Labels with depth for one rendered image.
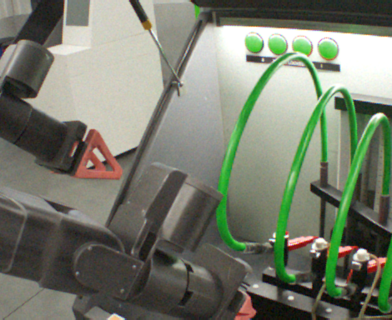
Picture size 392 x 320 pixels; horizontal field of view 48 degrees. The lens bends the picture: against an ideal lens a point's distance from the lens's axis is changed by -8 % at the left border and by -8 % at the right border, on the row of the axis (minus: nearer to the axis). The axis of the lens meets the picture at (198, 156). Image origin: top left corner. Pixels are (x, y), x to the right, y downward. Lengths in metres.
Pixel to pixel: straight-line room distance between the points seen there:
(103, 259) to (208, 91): 0.82
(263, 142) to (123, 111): 2.75
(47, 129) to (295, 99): 0.63
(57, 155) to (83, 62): 2.98
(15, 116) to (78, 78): 2.99
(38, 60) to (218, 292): 0.36
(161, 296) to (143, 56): 3.52
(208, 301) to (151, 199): 0.12
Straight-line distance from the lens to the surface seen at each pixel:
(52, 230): 0.34
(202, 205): 0.40
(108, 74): 3.71
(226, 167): 0.65
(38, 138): 0.61
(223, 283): 0.48
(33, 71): 0.61
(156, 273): 0.40
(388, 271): 0.64
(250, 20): 1.04
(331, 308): 0.90
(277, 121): 1.11
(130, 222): 0.40
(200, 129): 1.13
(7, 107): 0.59
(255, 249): 0.78
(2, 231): 0.34
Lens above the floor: 1.60
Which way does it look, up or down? 25 degrees down
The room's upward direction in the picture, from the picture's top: 6 degrees counter-clockwise
